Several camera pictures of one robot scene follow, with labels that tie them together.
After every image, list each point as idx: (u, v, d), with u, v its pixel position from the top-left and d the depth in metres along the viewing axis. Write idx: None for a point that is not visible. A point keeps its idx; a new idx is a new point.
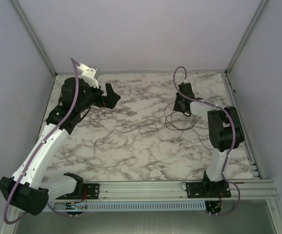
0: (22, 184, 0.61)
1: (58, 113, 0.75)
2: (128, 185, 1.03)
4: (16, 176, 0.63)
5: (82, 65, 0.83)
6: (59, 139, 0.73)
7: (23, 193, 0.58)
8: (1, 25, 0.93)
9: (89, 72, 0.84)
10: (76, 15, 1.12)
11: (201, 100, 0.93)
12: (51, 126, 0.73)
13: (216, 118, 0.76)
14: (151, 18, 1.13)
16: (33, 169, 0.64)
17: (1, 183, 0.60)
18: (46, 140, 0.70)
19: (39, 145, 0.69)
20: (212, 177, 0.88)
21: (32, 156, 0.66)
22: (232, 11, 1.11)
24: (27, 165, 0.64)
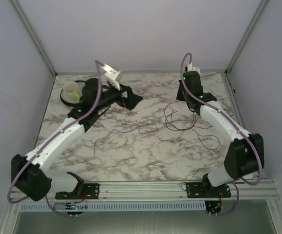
0: (33, 164, 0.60)
1: (79, 110, 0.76)
2: (128, 185, 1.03)
4: (30, 155, 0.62)
5: (106, 65, 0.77)
6: (76, 132, 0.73)
7: (31, 175, 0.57)
8: (1, 25, 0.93)
9: (112, 74, 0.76)
10: (76, 15, 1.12)
11: (218, 109, 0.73)
12: (72, 119, 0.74)
13: (242, 152, 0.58)
14: (151, 18, 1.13)
16: (46, 153, 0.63)
17: (14, 159, 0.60)
18: (64, 130, 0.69)
19: (56, 133, 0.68)
20: (215, 182, 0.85)
21: (49, 140, 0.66)
22: (232, 11, 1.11)
24: (42, 148, 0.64)
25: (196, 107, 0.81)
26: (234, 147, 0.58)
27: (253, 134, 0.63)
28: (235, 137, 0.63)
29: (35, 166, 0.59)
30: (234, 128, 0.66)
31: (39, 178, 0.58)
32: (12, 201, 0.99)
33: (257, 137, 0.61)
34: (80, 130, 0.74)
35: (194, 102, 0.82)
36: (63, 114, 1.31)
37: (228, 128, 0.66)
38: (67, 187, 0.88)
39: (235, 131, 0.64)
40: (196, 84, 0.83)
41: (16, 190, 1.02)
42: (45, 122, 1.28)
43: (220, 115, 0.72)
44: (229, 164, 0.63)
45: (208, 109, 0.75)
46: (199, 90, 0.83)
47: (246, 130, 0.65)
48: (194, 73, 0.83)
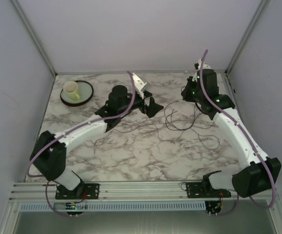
0: (60, 142, 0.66)
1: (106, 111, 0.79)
2: (128, 185, 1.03)
4: (58, 134, 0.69)
5: (135, 75, 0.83)
6: (99, 128, 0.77)
7: (53, 152, 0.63)
8: (1, 25, 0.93)
9: (139, 84, 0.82)
10: (76, 15, 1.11)
11: (236, 122, 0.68)
12: (98, 116, 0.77)
13: (256, 177, 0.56)
14: (151, 18, 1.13)
16: (72, 137, 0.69)
17: (46, 133, 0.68)
18: (91, 122, 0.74)
19: (84, 123, 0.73)
20: (215, 184, 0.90)
21: (77, 127, 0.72)
22: (232, 11, 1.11)
24: (70, 130, 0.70)
25: (210, 111, 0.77)
26: (250, 174, 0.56)
27: (270, 159, 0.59)
28: (252, 161, 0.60)
29: (61, 145, 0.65)
30: (251, 148, 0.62)
31: (61, 156, 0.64)
32: (12, 201, 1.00)
33: (274, 162, 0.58)
34: (103, 128, 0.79)
35: (208, 105, 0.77)
36: (63, 114, 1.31)
37: (244, 147, 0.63)
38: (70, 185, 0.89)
39: (253, 153, 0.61)
40: (212, 86, 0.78)
41: (16, 190, 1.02)
42: (45, 122, 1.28)
43: (237, 128, 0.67)
44: (237, 181, 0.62)
45: (224, 118, 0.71)
46: (214, 93, 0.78)
47: (263, 153, 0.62)
48: (211, 74, 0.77)
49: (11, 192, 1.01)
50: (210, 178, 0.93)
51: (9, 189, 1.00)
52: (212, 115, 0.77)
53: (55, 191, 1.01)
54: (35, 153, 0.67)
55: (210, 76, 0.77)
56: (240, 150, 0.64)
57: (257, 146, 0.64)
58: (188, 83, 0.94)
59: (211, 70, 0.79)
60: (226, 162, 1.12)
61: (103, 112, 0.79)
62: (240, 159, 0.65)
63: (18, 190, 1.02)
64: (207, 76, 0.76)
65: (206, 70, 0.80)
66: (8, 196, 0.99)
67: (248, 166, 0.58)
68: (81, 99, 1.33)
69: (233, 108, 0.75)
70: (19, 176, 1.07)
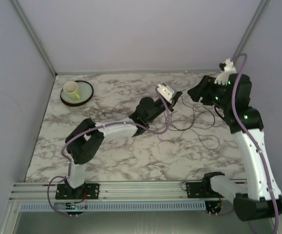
0: (98, 131, 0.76)
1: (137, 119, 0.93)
2: (128, 185, 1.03)
4: (99, 124, 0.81)
5: (160, 86, 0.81)
6: (129, 130, 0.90)
7: (92, 140, 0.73)
8: (1, 25, 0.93)
9: (166, 94, 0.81)
10: (76, 16, 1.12)
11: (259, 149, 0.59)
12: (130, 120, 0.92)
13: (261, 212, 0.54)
14: (151, 17, 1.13)
16: (109, 130, 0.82)
17: (89, 120, 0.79)
18: (126, 123, 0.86)
19: (120, 122, 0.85)
20: (214, 185, 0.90)
21: (115, 123, 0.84)
22: (232, 11, 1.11)
24: (109, 125, 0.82)
25: (233, 125, 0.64)
26: (255, 208, 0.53)
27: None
28: (263, 197, 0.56)
29: (99, 134, 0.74)
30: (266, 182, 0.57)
31: (96, 145, 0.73)
32: (12, 201, 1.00)
33: None
34: (132, 130, 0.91)
35: (232, 118, 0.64)
36: (63, 114, 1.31)
37: (259, 180, 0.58)
38: (73, 183, 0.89)
39: (266, 188, 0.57)
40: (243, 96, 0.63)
41: (16, 190, 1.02)
42: (45, 122, 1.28)
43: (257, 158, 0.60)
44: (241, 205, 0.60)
45: (247, 140, 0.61)
46: (243, 105, 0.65)
47: (278, 191, 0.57)
48: (246, 84, 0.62)
49: (11, 192, 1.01)
50: (211, 180, 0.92)
51: (9, 189, 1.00)
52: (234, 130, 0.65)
53: (55, 190, 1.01)
54: (72, 135, 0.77)
55: (243, 86, 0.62)
56: (253, 180, 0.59)
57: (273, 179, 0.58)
58: (204, 82, 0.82)
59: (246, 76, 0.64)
60: (226, 162, 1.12)
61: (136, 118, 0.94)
62: (249, 186, 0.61)
63: (18, 190, 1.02)
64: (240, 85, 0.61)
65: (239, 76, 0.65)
66: (8, 196, 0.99)
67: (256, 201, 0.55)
68: (81, 99, 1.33)
69: (260, 130, 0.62)
70: (19, 177, 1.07)
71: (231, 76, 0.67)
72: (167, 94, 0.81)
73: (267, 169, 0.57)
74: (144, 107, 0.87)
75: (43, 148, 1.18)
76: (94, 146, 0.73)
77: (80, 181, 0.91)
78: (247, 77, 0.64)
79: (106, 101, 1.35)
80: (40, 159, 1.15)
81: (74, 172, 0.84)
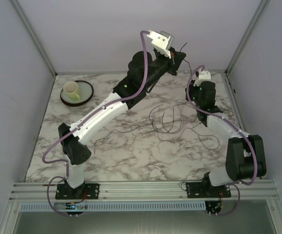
0: (73, 136, 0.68)
1: (125, 86, 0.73)
2: (128, 185, 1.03)
4: (72, 127, 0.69)
5: (152, 32, 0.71)
6: (117, 110, 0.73)
7: (71, 146, 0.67)
8: (1, 24, 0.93)
9: (161, 42, 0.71)
10: (76, 16, 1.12)
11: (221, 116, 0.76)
12: (116, 95, 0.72)
13: (240, 147, 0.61)
14: (151, 18, 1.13)
16: (86, 128, 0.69)
17: (61, 126, 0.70)
18: (106, 107, 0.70)
19: (98, 109, 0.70)
20: (213, 182, 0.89)
21: (90, 115, 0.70)
22: (233, 11, 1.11)
24: (83, 122, 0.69)
25: (203, 120, 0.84)
26: (232, 144, 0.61)
27: (252, 136, 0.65)
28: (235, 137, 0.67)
29: (75, 138, 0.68)
30: (234, 129, 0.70)
31: (77, 148, 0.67)
32: (12, 201, 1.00)
33: (257, 138, 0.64)
34: (122, 108, 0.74)
35: (201, 115, 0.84)
36: (63, 114, 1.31)
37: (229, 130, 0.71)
38: (73, 183, 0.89)
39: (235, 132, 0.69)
40: (211, 99, 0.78)
41: (16, 190, 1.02)
42: (45, 122, 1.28)
43: (223, 122, 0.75)
44: (229, 164, 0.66)
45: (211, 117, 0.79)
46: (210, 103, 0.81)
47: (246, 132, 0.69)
48: (212, 89, 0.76)
49: (11, 192, 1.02)
50: (211, 179, 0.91)
51: (9, 189, 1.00)
52: (206, 123, 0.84)
53: (55, 190, 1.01)
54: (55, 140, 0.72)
55: (210, 91, 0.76)
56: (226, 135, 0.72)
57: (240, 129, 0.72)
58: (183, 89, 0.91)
59: (213, 84, 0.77)
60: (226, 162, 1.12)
61: (122, 87, 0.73)
62: None
63: (18, 190, 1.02)
64: (207, 91, 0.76)
65: (207, 83, 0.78)
66: (8, 196, 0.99)
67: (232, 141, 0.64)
68: (81, 99, 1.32)
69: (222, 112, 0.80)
70: (19, 177, 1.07)
71: (201, 84, 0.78)
72: (162, 41, 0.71)
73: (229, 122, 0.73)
74: (139, 63, 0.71)
75: (43, 148, 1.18)
76: (76, 149, 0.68)
77: (80, 180, 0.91)
78: (213, 84, 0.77)
79: None
80: (40, 159, 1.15)
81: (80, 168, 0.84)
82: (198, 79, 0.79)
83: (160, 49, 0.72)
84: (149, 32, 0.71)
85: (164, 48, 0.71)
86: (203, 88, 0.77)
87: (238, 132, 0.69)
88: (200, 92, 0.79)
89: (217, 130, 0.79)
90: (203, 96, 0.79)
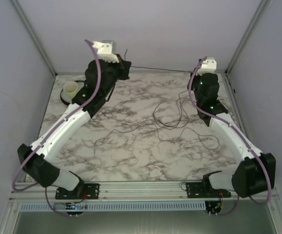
0: (37, 154, 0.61)
1: (84, 94, 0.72)
2: (128, 185, 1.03)
4: (34, 146, 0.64)
5: (95, 42, 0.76)
6: (80, 120, 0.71)
7: (35, 165, 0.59)
8: (1, 24, 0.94)
9: (105, 48, 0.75)
10: (76, 17, 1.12)
11: (229, 122, 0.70)
12: (75, 106, 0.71)
13: (252, 171, 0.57)
14: (150, 19, 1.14)
16: (50, 143, 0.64)
17: (20, 149, 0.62)
18: (68, 118, 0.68)
19: (60, 122, 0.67)
20: (214, 184, 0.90)
21: (52, 129, 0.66)
22: (233, 11, 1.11)
24: (46, 138, 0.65)
25: (204, 118, 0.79)
26: (244, 168, 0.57)
27: (264, 154, 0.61)
28: (246, 156, 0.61)
29: (39, 156, 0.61)
30: (244, 145, 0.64)
31: (44, 166, 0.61)
32: (12, 201, 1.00)
33: (269, 157, 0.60)
34: (84, 118, 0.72)
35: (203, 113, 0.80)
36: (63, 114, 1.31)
37: (238, 146, 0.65)
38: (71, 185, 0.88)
39: (246, 149, 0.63)
40: (213, 95, 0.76)
41: (16, 190, 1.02)
42: (45, 122, 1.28)
43: (231, 129, 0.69)
44: (236, 181, 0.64)
45: (217, 122, 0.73)
46: (213, 101, 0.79)
47: (257, 149, 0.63)
48: (216, 86, 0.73)
49: (11, 192, 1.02)
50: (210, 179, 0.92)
51: (9, 189, 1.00)
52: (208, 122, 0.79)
53: (55, 190, 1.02)
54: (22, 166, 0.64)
55: (213, 87, 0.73)
56: (235, 149, 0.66)
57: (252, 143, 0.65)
58: None
59: (215, 78, 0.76)
60: (226, 162, 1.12)
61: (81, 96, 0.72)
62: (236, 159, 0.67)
63: (18, 190, 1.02)
64: (210, 87, 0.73)
65: (211, 79, 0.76)
66: (8, 196, 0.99)
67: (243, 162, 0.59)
68: None
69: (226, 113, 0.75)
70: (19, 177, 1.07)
71: (203, 78, 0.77)
72: (106, 47, 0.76)
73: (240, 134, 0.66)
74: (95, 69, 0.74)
75: None
76: (44, 168, 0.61)
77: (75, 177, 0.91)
78: (216, 80, 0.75)
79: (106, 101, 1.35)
80: None
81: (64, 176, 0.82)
82: (200, 68, 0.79)
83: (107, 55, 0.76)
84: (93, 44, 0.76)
85: (110, 53, 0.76)
86: (206, 84, 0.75)
87: (251, 150, 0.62)
88: (202, 87, 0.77)
89: (223, 136, 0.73)
90: (205, 92, 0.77)
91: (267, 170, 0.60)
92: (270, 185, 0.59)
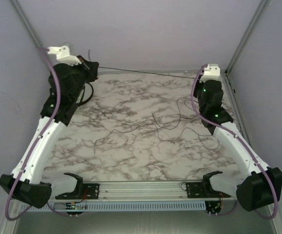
0: (21, 181, 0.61)
1: (52, 105, 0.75)
2: (128, 185, 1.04)
4: (15, 173, 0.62)
5: (51, 48, 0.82)
6: (55, 132, 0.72)
7: (23, 190, 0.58)
8: (1, 25, 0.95)
9: (63, 51, 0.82)
10: (76, 16, 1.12)
11: (235, 134, 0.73)
12: (46, 119, 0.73)
13: (259, 187, 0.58)
14: (150, 19, 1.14)
16: (32, 165, 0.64)
17: (1, 180, 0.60)
18: (42, 135, 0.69)
19: (35, 140, 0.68)
20: (215, 186, 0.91)
21: (29, 152, 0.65)
22: (233, 12, 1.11)
24: (26, 162, 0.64)
25: (209, 126, 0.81)
26: (252, 184, 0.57)
27: (271, 169, 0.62)
28: (253, 170, 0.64)
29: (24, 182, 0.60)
30: (251, 159, 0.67)
31: (32, 191, 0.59)
32: (12, 201, 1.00)
33: (275, 171, 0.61)
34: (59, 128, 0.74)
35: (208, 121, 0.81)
36: None
37: (245, 159, 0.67)
38: (68, 185, 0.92)
39: (253, 163, 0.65)
40: (216, 102, 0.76)
41: None
42: None
43: (237, 140, 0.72)
44: (240, 197, 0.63)
45: (223, 131, 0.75)
46: (217, 107, 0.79)
47: (264, 164, 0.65)
48: (219, 92, 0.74)
49: None
50: (211, 181, 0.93)
51: None
52: (213, 130, 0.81)
53: None
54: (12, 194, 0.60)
55: (217, 94, 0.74)
56: (241, 162, 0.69)
57: (258, 157, 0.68)
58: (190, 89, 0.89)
59: (218, 84, 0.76)
60: (226, 162, 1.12)
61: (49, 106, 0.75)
62: (242, 171, 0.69)
63: None
64: (214, 93, 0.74)
65: (214, 85, 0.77)
66: None
67: (251, 177, 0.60)
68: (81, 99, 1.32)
69: (232, 122, 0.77)
70: None
71: (206, 85, 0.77)
72: (64, 49, 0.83)
73: (248, 147, 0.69)
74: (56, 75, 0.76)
75: None
76: (32, 192, 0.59)
77: (70, 177, 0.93)
78: (220, 87, 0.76)
79: (106, 101, 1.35)
80: None
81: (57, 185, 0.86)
82: (204, 75, 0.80)
83: (66, 57, 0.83)
84: (49, 50, 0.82)
85: (68, 54, 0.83)
86: (209, 90, 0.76)
87: (257, 164, 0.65)
88: (206, 94, 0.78)
89: (227, 145, 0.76)
90: (209, 99, 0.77)
91: (274, 184, 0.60)
92: (275, 198, 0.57)
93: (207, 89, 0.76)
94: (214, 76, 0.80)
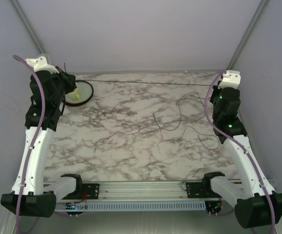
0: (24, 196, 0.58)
1: (35, 113, 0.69)
2: (128, 185, 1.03)
4: (16, 189, 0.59)
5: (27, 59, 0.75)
6: (46, 140, 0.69)
7: (29, 203, 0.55)
8: (1, 26, 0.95)
9: (40, 62, 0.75)
10: (75, 17, 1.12)
11: (245, 149, 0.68)
12: (32, 129, 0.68)
13: (259, 208, 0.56)
14: (149, 19, 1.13)
16: (31, 177, 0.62)
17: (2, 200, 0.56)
18: (33, 145, 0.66)
19: (27, 152, 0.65)
20: (214, 187, 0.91)
21: (25, 165, 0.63)
22: (232, 12, 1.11)
24: (24, 175, 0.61)
25: (220, 136, 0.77)
26: (252, 204, 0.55)
27: (275, 194, 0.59)
28: (257, 192, 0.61)
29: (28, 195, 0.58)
30: (257, 178, 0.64)
31: (40, 201, 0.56)
32: None
33: (280, 197, 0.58)
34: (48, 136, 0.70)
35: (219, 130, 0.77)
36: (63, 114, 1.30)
37: (251, 178, 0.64)
38: (70, 185, 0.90)
39: (258, 184, 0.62)
40: (232, 111, 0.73)
41: None
42: None
43: (246, 156, 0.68)
44: (239, 214, 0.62)
45: (234, 144, 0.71)
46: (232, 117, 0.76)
47: (270, 187, 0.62)
48: (235, 101, 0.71)
49: None
50: (212, 181, 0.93)
51: None
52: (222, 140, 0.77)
53: None
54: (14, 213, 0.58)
55: (234, 103, 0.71)
56: (246, 180, 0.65)
57: (264, 177, 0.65)
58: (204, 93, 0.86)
59: (236, 94, 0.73)
60: (226, 162, 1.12)
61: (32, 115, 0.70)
62: (244, 188, 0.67)
63: None
64: (230, 102, 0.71)
65: (231, 93, 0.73)
66: None
67: (252, 197, 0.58)
68: (81, 99, 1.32)
69: (244, 135, 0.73)
70: None
71: (223, 92, 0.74)
72: (41, 60, 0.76)
73: (255, 166, 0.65)
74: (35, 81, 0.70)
75: None
76: (40, 202, 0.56)
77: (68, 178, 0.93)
78: (237, 95, 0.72)
79: (106, 101, 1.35)
80: None
81: (61, 187, 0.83)
82: (222, 82, 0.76)
83: (44, 68, 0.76)
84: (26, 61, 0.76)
85: (47, 65, 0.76)
86: (225, 98, 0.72)
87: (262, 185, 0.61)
88: (221, 101, 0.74)
89: (233, 158, 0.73)
90: (224, 107, 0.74)
91: (274, 208, 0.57)
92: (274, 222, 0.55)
93: (224, 97, 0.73)
94: (234, 84, 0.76)
